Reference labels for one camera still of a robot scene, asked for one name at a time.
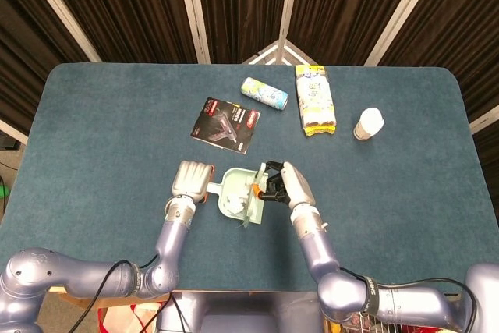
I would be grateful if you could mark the white paper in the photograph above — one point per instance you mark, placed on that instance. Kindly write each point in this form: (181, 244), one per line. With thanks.
(236, 204)

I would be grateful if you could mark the brown cardboard box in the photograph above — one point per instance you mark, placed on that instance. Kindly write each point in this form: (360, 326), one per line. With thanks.
(85, 302)

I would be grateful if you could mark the red and white bag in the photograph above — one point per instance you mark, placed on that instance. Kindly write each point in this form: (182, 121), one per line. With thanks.
(124, 319)

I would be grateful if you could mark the black product package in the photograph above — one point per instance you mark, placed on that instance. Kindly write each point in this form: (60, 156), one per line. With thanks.
(226, 124)

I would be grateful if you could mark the left purple-grey robot arm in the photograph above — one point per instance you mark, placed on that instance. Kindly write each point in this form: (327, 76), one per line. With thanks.
(171, 239)

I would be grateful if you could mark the small white bottle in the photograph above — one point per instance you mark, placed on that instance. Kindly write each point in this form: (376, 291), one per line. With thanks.
(368, 124)

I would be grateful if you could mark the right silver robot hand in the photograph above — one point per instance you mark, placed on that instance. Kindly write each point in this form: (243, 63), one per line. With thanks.
(298, 186)

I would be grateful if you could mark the yellow sponge pack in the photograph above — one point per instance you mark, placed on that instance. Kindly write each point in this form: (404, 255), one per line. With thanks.
(316, 101)

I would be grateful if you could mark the right purple-grey robot arm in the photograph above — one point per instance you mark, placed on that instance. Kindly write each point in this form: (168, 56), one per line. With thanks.
(319, 251)

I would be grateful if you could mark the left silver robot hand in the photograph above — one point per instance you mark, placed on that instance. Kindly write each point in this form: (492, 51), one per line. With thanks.
(191, 179)

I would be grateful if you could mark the purple-grey robot torso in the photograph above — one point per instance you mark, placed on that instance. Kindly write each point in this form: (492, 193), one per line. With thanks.
(241, 313)

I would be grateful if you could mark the mint green dustpan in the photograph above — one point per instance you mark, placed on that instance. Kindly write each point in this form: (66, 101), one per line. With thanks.
(234, 179)

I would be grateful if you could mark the dark brown curtain panel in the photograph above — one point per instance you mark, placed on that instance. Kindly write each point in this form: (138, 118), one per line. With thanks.
(347, 5)
(124, 9)
(241, 1)
(460, 29)
(23, 56)

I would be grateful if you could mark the patterned drink can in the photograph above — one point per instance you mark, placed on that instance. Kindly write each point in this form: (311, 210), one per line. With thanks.
(263, 93)

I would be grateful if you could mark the blue felt table mat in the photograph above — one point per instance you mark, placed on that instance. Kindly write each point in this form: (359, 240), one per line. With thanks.
(117, 114)

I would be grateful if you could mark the mint green hand broom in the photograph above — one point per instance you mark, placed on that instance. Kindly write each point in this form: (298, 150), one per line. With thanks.
(249, 210)

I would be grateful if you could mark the white partition base foot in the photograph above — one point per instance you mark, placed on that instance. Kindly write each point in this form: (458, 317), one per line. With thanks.
(278, 54)

